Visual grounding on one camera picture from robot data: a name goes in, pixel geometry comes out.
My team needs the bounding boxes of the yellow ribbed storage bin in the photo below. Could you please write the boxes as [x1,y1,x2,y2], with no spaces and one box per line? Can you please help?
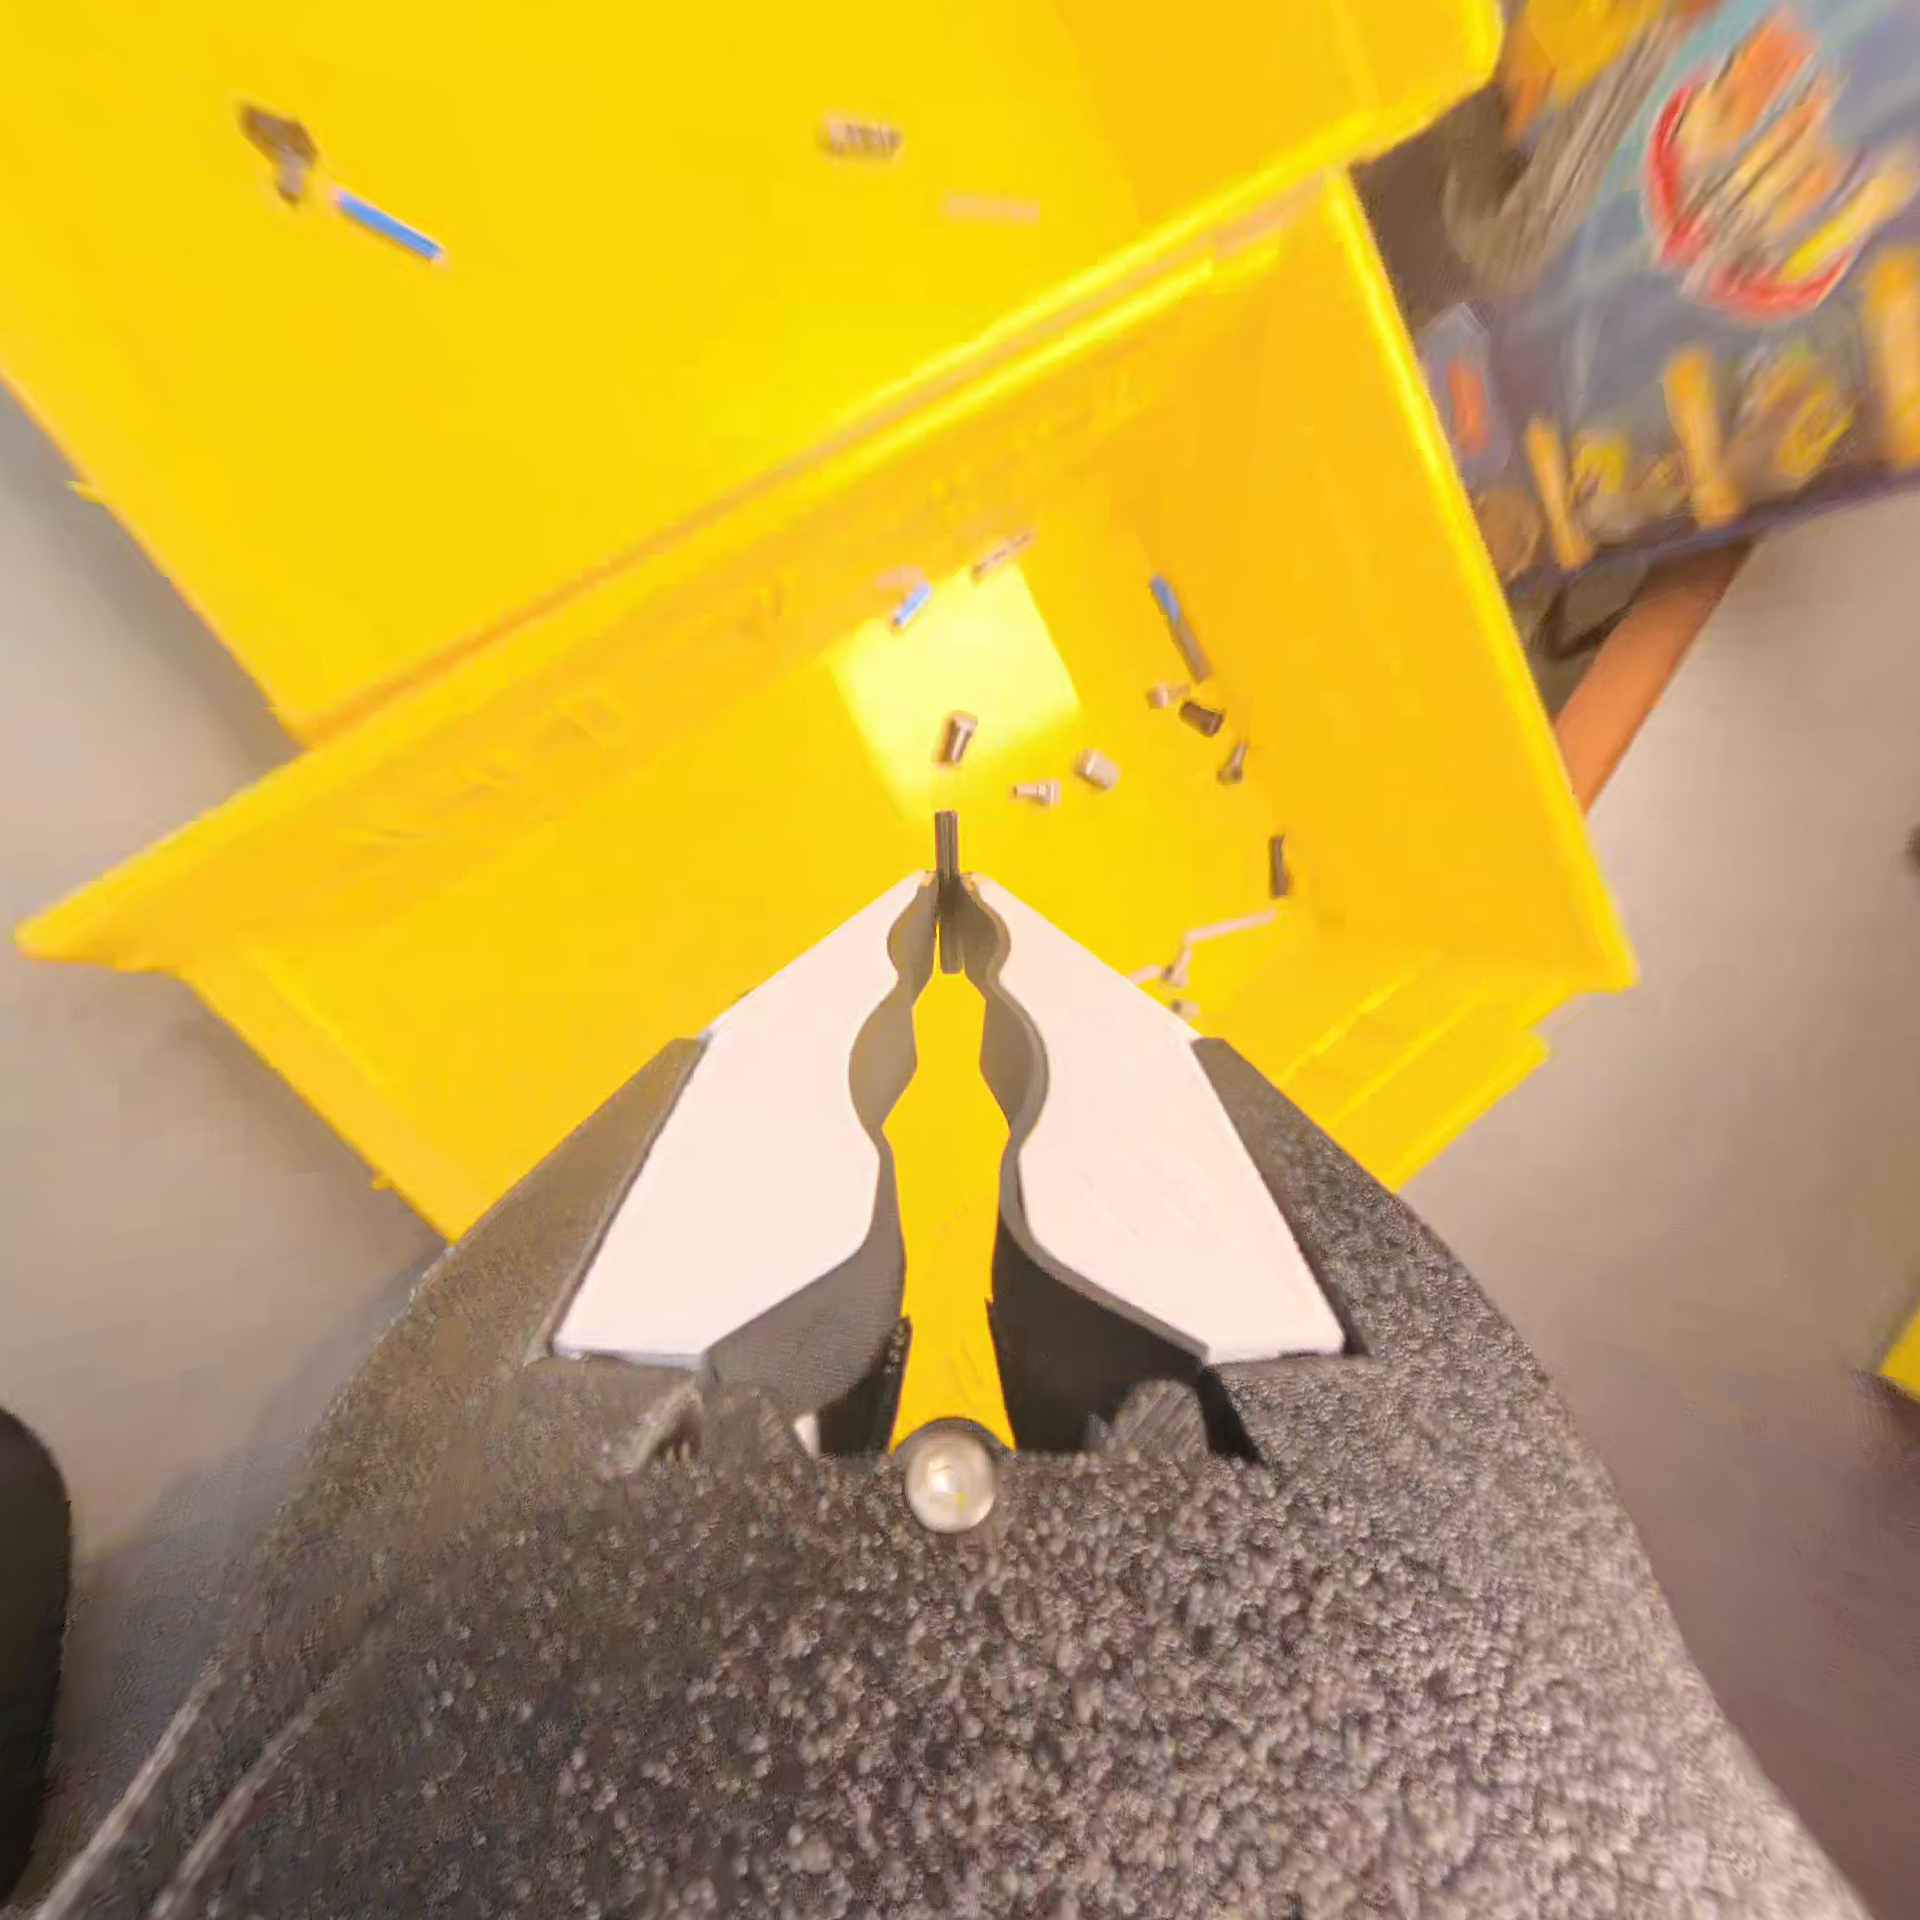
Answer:
[16,173,1640,1249]

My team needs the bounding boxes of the grey desk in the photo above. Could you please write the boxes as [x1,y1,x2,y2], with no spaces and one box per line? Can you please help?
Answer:
[0,376,1920,1920]

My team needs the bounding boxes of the dark grey brick piece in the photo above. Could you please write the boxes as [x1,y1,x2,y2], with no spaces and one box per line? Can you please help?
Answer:
[237,105,325,208]

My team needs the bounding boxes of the blue robot kit box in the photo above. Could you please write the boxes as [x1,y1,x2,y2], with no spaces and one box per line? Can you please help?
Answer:
[1358,0,1920,594]

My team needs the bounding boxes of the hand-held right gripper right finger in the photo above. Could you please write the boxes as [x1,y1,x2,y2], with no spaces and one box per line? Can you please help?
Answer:
[959,874,1348,1455]

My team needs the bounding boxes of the blue brick piece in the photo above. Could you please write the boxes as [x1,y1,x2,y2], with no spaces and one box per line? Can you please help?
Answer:
[328,187,448,269]

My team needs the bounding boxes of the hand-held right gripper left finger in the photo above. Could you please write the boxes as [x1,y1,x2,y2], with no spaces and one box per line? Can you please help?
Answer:
[548,872,941,1455]

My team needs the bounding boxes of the scattered grey brick pieces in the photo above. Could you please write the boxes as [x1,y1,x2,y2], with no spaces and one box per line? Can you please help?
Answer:
[873,526,1305,1029]

